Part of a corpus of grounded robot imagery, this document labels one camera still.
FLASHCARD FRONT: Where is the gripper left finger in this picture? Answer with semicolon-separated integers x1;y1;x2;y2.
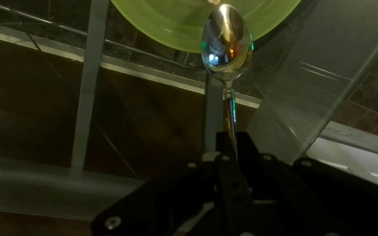
91;132;252;236

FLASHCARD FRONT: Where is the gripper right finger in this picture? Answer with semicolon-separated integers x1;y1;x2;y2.
237;132;378;236

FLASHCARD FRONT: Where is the silver metal spoon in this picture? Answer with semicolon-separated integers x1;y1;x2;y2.
201;4;254;158

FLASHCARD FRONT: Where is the green plate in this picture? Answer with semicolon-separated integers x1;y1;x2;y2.
110;0;303;54

